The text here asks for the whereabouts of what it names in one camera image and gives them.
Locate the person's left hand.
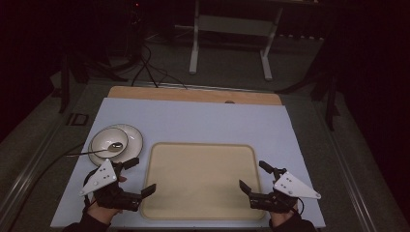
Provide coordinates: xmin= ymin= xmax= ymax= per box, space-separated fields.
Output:
xmin=86 ymin=175 xmax=128 ymax=225

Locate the black floor cable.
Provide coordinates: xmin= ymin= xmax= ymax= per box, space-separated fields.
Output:
xmin=131 ymin=42 xmax=189 ymax=90

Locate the light blue mat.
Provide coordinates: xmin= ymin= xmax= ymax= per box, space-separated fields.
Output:
xmin=49 ymin=97 xmax=327 ymax=229

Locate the beige tray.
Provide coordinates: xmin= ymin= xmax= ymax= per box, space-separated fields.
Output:
xmin=140 ymin=141 xmax=266 ymax=221

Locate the white metal stand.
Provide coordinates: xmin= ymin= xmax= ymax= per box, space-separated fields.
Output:
xmin=189 ymin=0 xmax=284 ymax=82

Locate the long black cable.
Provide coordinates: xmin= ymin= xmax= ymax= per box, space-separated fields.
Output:
xmin=8 ymin=142 xmax=87 ymax=226

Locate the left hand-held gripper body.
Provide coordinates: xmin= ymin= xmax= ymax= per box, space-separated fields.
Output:
xmin=79 ymin=159 xmax=143 ymax=213

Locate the white bowl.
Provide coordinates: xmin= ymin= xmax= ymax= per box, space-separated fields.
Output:
xmin=90 ymin=127 xmax=130 ymax=160

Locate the metal spoon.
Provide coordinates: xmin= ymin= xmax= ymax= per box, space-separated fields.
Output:
xmin=65 ymin=141 xmax=125 ymax=159

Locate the white plate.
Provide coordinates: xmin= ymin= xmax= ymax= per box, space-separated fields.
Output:
xmin=87 ymin=123 xmax=144 ymax=167

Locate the person's right hand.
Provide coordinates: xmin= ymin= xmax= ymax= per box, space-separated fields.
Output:
xmin=269 ymin=204 xmax=300 ymax=228

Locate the black stand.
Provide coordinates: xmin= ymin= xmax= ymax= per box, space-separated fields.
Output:
xmin=275 ymin=28 xmax=342 ymax=131
xmin=51 ymin=52 xmax=91 ymax=114

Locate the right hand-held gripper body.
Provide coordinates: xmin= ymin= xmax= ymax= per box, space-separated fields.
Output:
xmin=249 ymin=166 xmax=322 ymax=214

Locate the black floor socket box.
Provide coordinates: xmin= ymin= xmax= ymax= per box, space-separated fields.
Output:
xmin=66 ymin=112 xmax=90 ymax=127

